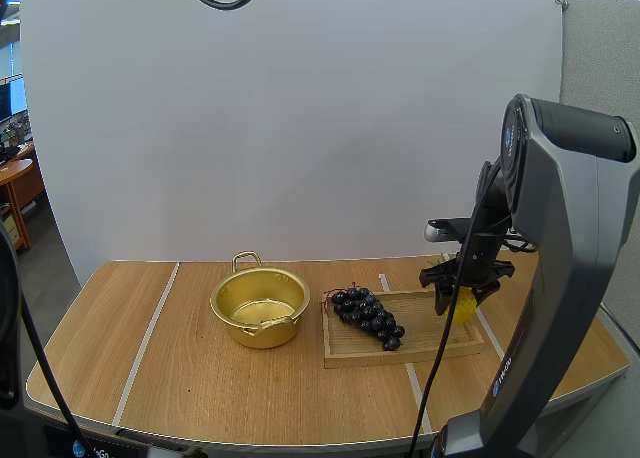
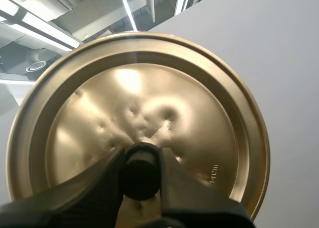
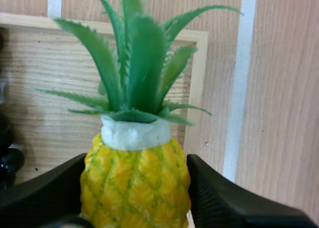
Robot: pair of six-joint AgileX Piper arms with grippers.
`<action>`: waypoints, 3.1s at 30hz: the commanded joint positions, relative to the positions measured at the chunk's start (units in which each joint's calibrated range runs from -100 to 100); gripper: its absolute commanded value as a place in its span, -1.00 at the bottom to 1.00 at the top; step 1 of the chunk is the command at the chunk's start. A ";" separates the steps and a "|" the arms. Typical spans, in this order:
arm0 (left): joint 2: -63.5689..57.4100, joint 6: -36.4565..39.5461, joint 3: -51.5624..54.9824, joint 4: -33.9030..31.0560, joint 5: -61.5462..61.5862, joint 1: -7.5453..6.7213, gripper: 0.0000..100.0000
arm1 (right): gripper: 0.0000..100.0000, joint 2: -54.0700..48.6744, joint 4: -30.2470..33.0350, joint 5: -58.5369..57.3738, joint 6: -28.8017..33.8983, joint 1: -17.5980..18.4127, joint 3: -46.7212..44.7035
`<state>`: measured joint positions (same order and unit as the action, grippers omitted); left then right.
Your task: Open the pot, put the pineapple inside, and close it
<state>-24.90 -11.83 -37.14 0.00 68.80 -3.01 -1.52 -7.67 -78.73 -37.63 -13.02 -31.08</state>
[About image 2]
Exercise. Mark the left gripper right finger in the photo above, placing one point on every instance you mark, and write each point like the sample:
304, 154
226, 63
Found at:
194, 203

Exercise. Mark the long ceiling light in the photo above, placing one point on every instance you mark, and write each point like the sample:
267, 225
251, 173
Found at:
45, 31
182, 1
128, 11

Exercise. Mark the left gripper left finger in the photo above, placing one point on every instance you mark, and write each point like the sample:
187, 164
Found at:
74, 205

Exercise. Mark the gold lid with black knob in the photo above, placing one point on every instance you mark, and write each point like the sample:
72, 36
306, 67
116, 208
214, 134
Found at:
124, 101

